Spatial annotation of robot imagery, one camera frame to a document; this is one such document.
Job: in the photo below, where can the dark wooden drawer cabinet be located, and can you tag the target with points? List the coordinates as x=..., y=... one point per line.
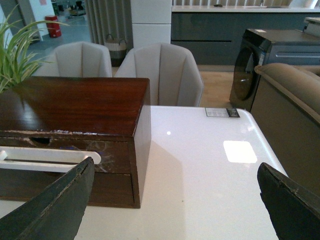
x=44, y=106

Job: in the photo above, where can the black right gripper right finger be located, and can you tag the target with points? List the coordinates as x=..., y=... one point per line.
x=294, y=211

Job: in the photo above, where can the black white table label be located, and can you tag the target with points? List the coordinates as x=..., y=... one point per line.
x=222, y=112

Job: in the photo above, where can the grey kitchen counter cabinet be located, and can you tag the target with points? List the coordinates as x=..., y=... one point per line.
x=214, y=34

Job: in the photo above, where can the beige upholstered chair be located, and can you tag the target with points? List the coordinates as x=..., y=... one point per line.
x=175, y=79
x=78, y=60

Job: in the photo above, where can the left beige upholstered chair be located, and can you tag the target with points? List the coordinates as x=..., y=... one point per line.
x=78, y=60

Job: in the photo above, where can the red trash bin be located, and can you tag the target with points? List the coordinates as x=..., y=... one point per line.
x=53, y=26

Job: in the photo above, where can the woven basket with handles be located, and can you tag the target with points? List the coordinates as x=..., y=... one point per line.
x=117, y=49

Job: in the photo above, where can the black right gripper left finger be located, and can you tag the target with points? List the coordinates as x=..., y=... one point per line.
x=56, y=213

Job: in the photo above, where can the green spider plant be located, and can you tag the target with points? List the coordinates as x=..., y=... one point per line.
x=16, y=63

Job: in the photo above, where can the drawer with white handle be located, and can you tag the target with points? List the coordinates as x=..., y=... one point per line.
x=110, y=154

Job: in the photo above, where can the white pillar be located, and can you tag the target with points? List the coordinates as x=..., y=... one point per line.
x=151, y=22

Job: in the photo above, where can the right beige upholstered chair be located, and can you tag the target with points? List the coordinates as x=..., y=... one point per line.
x=175, y=79

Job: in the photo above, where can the lower wooden drawer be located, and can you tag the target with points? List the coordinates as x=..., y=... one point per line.
x=108, y=189

